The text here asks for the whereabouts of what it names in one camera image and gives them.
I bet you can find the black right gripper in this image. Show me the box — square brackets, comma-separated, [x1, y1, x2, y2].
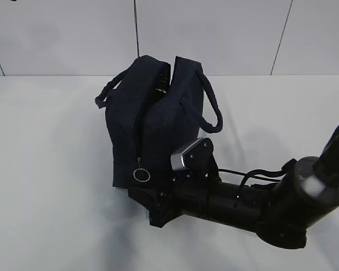
[128, 176, 186, 228]

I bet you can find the navy blue lunch bag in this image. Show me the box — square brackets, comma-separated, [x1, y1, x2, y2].
[95, 55, 223, 189]

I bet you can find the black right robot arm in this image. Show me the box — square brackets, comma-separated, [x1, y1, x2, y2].
[128, 125, 339, 250]

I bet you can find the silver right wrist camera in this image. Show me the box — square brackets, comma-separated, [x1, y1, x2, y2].
[170, 137, 214, 176]

